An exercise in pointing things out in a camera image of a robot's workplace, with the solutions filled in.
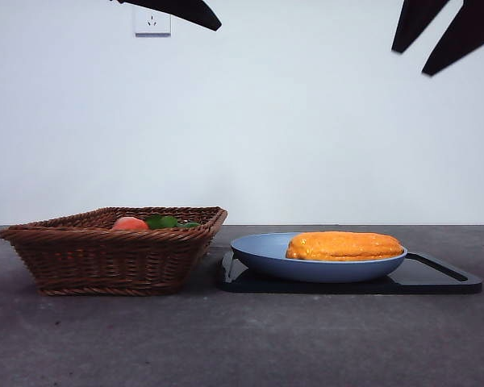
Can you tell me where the yellow corn cob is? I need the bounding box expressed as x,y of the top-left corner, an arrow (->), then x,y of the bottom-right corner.
285,231 -> 404,262

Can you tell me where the blue round plate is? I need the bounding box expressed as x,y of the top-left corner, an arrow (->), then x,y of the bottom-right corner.
229,232 -> 409,283

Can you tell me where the brown woven wicker basket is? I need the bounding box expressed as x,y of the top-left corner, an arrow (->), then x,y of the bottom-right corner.
0,206 -> 229,298

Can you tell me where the orange carrot with green leaves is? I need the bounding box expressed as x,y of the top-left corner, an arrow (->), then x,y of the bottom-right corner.
111,214 -> 179,231

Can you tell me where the black rectangular tray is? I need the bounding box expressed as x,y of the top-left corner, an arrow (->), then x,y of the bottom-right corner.
215,249 -> 484,295

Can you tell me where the white wall socket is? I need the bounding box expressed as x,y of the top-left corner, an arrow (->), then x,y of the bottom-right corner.
135,6 -> 173,38

